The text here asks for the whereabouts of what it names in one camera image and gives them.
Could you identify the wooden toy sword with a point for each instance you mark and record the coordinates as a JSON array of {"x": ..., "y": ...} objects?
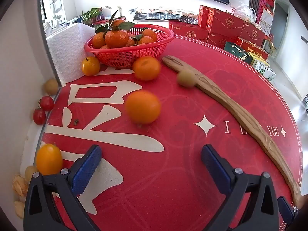
[{"x": 235, "y": 105}]

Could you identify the dried fruit stem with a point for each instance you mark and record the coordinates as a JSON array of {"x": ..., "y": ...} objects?
[{"x": 76, "y": 122}]

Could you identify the red plastic basket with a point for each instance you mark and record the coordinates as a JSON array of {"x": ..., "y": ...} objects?
[{"x": 134, "y": 53}]

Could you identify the small orange kumquat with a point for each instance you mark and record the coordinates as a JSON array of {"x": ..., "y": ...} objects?
[
  {"x": 90, "y": 66},
  {"x": 49, "y": 158}
]

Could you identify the red cherry tomato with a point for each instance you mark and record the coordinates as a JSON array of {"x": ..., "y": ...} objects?
[
  {"x": 47, "y": 103},
  {"x": 39, "y": 116}
]

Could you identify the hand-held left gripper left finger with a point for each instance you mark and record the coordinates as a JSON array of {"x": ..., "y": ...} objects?
[{"x": 86, "y": 170}]

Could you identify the round orange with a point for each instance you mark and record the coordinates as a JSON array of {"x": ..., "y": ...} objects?
[
  {"x": 146, "y": 67},
  {"x": 143, "y": 110}
]

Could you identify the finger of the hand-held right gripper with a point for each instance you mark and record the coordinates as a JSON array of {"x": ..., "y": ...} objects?
[{"x": 286, "y": 209}]

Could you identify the pile of leafy tangerines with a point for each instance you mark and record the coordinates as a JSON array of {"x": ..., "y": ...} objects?
[{"x": 116, "y": 38}]

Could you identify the white paper towel roll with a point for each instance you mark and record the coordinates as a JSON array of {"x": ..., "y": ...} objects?
[{"x": 69, "y": 53}]

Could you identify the brown longan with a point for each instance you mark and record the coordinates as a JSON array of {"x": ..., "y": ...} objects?
[
  {"x": 50, "y": 86},
  {"x": 30, "y": 171},
  {"x": 185, "y": 78}
]

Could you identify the red printed table mat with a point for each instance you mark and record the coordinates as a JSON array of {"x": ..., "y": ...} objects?
[{"x": 192, "y": 173}]

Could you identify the white desk calendar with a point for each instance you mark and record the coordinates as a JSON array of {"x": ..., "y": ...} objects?
[{"x": 266, "y": 21}]

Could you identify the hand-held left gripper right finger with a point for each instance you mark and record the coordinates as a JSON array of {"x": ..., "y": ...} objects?
[{"x": 215, "y": 170}]

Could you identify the stack of red gift boxes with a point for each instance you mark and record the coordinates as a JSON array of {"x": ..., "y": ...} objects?
[{"x": 226, "y": 24}]

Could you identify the green potted plant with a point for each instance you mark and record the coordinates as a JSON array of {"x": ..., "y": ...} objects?
[{"x": 92, "y": 14}]

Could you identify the clear plastic bag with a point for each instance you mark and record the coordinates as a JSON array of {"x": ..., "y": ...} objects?
[{"x": 243, "y": 12}]

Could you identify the dark green gift box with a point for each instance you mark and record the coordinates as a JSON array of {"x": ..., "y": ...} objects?
[{"x": 237, "y": 50}]

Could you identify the red gold fruit box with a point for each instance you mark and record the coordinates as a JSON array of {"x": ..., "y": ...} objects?
[{"x": 255, "y": 48}]

